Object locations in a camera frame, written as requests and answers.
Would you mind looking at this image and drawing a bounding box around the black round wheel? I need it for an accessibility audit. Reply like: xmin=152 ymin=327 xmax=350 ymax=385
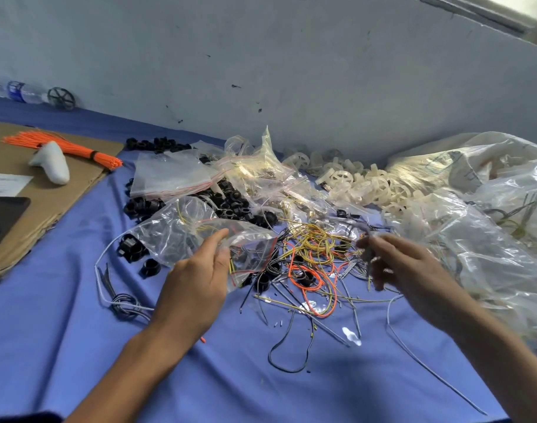
xmin=45 ymin=86 xmax=76 ymax=112

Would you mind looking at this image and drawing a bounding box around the blue cloth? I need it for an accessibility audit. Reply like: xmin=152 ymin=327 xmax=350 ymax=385
xmin=0 ymin=94 xmax=537 ymax=423

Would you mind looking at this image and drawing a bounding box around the orange tie bundle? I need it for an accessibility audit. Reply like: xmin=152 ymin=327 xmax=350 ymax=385
xmin=1 ymin=128 xmax=125 ymax=171

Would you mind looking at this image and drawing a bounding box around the brown cardboard sheet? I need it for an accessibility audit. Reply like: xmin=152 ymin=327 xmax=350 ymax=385
xmin=0 ymin=119 xmax=125 ymax=282

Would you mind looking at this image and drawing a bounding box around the clear zip plastic bag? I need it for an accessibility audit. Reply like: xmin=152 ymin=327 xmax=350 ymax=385
xmin=131 ymin=195 xmax=280 ymax=289

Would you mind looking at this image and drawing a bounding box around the white paper sheet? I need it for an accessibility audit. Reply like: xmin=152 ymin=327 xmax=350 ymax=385
xmin=0 ymin=172 xmax=35 ymax=198

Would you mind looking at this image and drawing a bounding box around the pile of white plastic wheels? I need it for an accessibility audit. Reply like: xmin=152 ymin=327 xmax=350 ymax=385
xmin=284 ymin=149 xmax=448 ymax=210

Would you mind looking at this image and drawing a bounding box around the person's left forearm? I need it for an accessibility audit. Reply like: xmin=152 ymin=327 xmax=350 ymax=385
xmin=64 ymin=324 xmax=205 ymax=423

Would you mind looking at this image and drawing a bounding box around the white handheld device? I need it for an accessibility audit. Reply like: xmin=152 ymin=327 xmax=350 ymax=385
xmin=27 ymin=140 xmax=72 ymax=187

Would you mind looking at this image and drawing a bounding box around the grey wire bundle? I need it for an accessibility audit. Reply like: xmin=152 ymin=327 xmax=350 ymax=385
xmin=94 ymin=236 xmax=158 ymax=323

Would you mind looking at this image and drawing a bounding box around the pile of large plastic bags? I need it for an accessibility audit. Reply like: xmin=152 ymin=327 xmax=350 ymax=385
xmin=385 ymin=131 xmax=537 ymax=351

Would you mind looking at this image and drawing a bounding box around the long yellow green wire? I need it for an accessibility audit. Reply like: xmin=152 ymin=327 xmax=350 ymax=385
xmin=384 ymin=293 xmax=491 ymax=418

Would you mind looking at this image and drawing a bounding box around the orange wire loop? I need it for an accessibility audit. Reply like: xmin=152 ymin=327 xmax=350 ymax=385
xmin=286 ymin=250 xmax=340 ymax=321

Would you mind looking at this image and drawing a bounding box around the person's right hand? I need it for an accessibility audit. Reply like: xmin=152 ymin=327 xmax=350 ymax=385
xmin=355 ymin=232 xmax=469 ymax=333

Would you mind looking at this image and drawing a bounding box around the black smartphone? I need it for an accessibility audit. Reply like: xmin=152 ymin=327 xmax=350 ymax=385
xmin=0 ymin=195 xmax=32 ymax=260

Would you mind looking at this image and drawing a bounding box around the heap of plastic bags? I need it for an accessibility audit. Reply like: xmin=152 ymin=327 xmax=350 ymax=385
xmin=215 ymin=126 xmax=342 ymax=223

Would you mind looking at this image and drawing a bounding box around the person's left hand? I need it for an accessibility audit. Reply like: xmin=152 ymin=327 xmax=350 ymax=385
xmin=151 ymin=228 xmax=233 ymax=351

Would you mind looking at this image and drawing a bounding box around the window frame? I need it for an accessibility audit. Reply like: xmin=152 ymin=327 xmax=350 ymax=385
xmin=408 ymin=0 xmax=537 ymax=46

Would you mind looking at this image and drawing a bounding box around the clear plastic water bottle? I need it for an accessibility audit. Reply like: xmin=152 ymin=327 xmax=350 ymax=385
xmin=0 ymin=80 xmax=50 ymax=106

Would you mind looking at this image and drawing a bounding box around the stack of plastic bags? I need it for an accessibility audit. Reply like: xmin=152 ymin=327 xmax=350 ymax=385
xmin=129 ymin=151 xmax=227 ymax=202

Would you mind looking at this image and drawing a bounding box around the pile of black plastic rings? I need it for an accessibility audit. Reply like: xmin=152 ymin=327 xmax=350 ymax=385
xmin=116 ymin=136 xmax=280 ymax=280

